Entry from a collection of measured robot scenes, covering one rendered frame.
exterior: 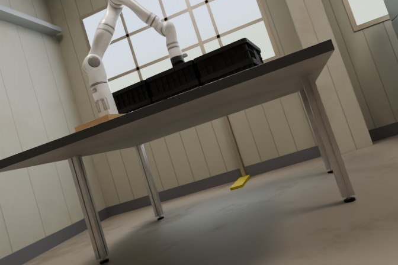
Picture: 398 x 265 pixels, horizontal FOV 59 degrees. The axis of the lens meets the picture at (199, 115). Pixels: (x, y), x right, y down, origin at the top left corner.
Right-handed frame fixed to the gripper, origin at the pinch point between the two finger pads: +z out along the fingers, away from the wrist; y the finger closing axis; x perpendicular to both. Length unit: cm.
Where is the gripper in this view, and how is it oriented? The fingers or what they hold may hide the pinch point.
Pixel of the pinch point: (183, 81)
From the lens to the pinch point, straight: 196.7
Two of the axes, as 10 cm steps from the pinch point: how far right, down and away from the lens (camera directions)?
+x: 3.6, -0.3, 9.3
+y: 8.8, -3.1, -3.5
